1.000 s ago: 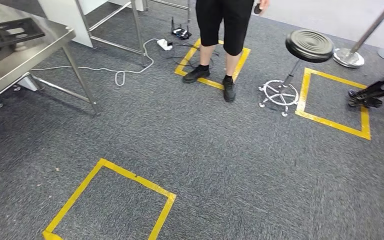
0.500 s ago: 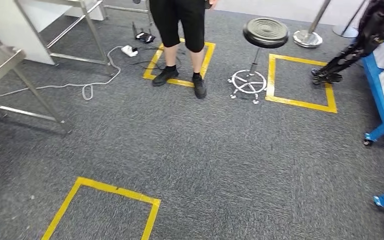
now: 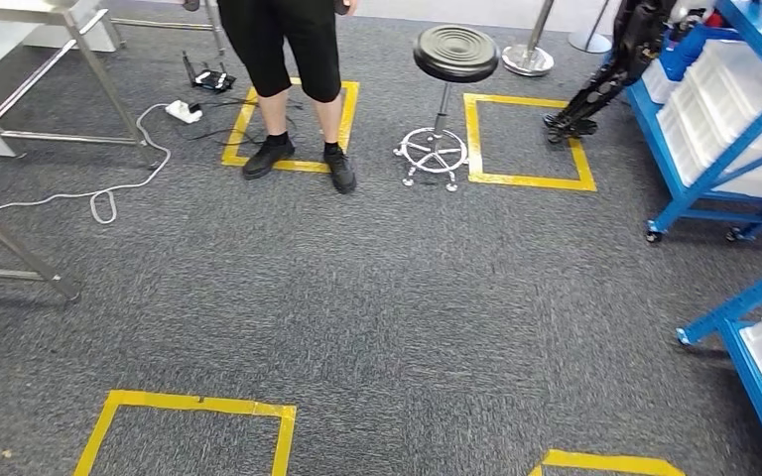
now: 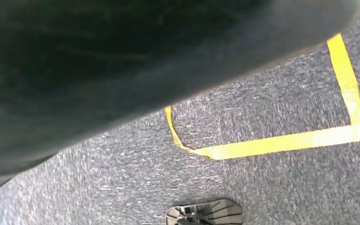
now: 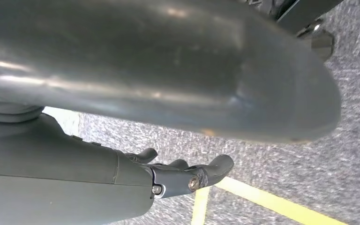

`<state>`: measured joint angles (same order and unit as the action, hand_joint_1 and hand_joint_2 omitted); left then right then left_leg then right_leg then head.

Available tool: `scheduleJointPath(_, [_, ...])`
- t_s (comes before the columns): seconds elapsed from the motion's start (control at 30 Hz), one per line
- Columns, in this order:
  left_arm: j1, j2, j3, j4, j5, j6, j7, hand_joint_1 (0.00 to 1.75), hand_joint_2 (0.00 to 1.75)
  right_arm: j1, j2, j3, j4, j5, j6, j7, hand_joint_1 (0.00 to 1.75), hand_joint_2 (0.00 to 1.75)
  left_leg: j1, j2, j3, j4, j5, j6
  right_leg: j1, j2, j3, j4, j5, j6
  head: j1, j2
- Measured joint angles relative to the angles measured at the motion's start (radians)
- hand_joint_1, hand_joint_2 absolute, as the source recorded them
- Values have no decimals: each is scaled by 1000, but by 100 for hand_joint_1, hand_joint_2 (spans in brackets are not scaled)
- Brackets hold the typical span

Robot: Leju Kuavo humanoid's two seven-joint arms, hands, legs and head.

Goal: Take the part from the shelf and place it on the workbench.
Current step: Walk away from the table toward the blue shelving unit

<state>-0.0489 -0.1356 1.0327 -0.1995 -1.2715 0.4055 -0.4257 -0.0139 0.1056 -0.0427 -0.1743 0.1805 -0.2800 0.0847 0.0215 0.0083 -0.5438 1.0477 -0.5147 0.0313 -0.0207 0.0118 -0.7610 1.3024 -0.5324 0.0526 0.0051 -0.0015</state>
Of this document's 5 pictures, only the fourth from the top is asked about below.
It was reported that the black robot foot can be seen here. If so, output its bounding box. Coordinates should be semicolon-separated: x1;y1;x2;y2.
166;198;244;225

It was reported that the yellow floor tape outline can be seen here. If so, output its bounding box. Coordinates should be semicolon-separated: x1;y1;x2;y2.
164;32;360;161

